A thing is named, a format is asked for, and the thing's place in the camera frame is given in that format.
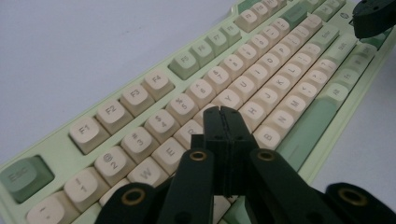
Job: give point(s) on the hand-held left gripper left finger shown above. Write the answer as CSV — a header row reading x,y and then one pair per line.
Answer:
x,y
214,130

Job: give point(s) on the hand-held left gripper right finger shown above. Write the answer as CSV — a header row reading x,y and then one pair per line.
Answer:
x,y
239,137

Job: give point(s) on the green and cream keyboard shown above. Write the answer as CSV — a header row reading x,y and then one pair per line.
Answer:
x,y
137,146

